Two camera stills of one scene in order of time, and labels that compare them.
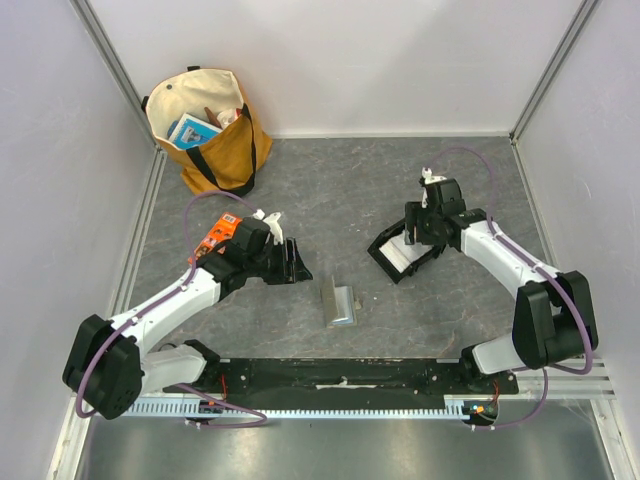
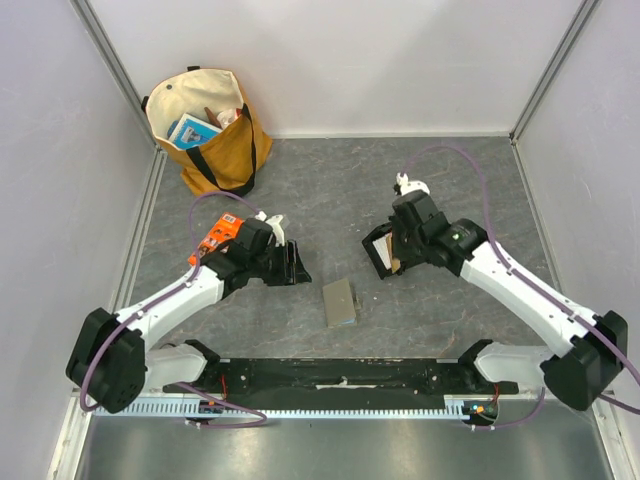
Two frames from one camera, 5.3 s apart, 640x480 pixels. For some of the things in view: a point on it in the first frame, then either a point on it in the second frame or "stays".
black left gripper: x=295 y=268 stays
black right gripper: x=413 y=230 → x=400 y=245
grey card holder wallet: x=338 y=304 stays
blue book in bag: x=191 y=132 stays
